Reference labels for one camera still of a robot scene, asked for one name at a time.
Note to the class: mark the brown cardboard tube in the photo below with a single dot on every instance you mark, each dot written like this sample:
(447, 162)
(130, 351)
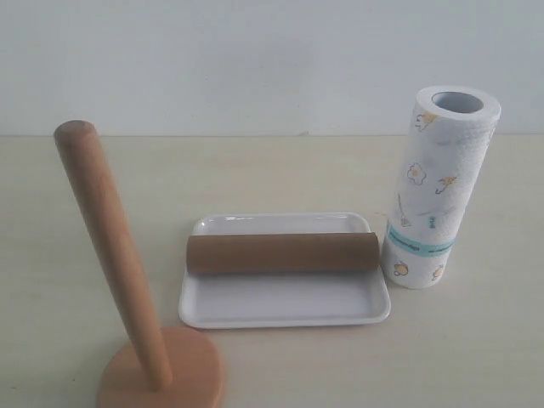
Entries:
(282, 253)

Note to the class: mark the printed paper towel roll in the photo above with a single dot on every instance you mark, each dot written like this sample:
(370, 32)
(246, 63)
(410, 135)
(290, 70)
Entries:
(450, 131)

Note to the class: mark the wooden paper towel holder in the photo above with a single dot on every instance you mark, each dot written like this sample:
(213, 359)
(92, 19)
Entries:
(161, 366)

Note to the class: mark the white plastic tray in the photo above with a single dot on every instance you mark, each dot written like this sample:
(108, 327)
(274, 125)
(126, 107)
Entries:
(239, 301)

